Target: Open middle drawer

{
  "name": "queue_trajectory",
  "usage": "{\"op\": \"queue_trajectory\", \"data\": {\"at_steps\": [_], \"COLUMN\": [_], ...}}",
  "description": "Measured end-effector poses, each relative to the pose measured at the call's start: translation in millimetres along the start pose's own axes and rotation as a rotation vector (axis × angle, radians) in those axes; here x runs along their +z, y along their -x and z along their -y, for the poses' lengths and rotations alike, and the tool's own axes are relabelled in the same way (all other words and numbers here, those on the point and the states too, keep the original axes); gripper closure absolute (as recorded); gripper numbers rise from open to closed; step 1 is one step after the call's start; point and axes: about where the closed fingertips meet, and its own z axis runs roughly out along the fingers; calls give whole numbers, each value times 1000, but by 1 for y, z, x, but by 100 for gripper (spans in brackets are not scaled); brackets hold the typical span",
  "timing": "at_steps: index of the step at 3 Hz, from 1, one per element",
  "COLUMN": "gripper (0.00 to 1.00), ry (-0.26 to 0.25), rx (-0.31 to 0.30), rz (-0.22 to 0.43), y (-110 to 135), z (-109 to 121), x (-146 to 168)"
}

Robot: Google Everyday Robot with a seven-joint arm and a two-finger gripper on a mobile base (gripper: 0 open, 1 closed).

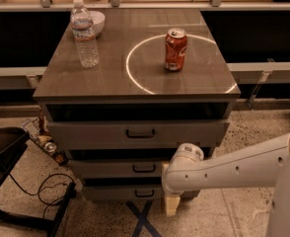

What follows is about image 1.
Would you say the grey drawer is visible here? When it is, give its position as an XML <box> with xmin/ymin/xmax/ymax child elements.
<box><xmin>69</xmin><ymin>158</ymin><xmax>169</xmax><ymax>179</ymax></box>
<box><xmin>82</xmin><ymin>185</ymin><xmax>165</xmax><ymax>201</ymax></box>
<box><xmin>47</xmin><ymin>119</ymin><xmax>229</xmax><ymax>150</ymax></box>

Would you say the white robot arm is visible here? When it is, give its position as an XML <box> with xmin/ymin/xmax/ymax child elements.
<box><xmin>162</xmin><ymin>133</ymin><xmax>290</xmax><ymax>237</ymax></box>

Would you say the grey drawer cabinet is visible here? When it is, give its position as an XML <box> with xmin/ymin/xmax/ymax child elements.
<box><xmin>34</xmin><ymin>9</ymin><xmax>240</xmax><ymax>187</ymax></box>

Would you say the blue tape cross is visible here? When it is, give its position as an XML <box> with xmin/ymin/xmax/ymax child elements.
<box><xmin>126</xmin><ymin>200</ymin><xmax>162</xmax><ymax>237</ymax></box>

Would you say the red soda can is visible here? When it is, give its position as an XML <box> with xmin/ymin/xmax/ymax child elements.
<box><xmin>165</xmin><ymin>28</ymin><xmax>187</xmax><ymax>71</ymax></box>

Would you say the clutter of snack items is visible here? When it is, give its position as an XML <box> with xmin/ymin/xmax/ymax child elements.
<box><xmin>22</xmin><ymin>109</ymin><xmax>68</xmax><ymax>166</ymax></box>

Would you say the clear plastic water bottle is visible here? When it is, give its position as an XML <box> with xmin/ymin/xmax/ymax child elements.
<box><xmin>70</xmin><ymin>0</ymin><xmax>99</xmax><ymax>68</ymax></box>

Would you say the black chair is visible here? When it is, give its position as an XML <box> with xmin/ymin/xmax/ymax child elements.
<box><xmin>0</xmin><ymin>127</ymin><xmax>76</xmax><ymax>237</ymax></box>

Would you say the white bowl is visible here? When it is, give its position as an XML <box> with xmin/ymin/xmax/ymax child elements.
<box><xmin>90</xmin><ymin>11</ymin><xmax>106</xmax><ymax>37</ymax></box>

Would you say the black cable on floor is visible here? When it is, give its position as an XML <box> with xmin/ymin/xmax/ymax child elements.
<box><xmin>8</xmin><ymin>172</ymin><xmax>76</xmax><ymax>219</ymax></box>

